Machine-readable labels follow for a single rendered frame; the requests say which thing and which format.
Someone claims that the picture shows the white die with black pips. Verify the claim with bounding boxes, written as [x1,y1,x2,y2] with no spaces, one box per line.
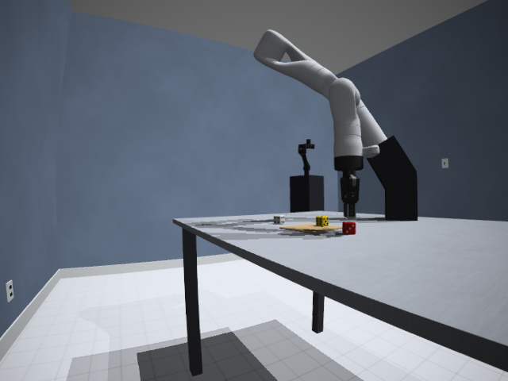
[274,215,285,225]

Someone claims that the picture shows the tan flat mat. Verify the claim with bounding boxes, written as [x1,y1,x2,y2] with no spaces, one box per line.
[279,224,342,233]

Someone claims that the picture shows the red die with white pips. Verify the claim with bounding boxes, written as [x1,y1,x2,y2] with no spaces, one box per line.
[342,221,356,234]

